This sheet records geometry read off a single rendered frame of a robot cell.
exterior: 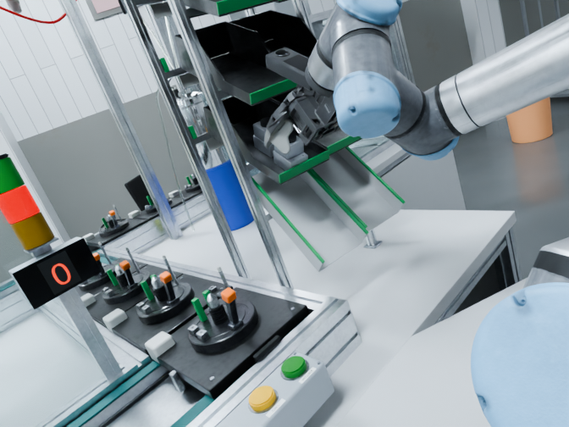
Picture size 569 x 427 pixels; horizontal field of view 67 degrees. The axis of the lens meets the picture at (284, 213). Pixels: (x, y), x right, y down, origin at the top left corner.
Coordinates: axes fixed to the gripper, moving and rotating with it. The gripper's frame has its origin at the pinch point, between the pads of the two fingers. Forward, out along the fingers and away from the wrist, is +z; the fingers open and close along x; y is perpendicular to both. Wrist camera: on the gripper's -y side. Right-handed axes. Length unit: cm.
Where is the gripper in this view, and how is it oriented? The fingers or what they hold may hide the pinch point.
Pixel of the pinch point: (284, 132)
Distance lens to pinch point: 84.1
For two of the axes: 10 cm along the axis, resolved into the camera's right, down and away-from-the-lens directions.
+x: 7.9, -4.3, 4.3
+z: -2.8, 3.7, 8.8
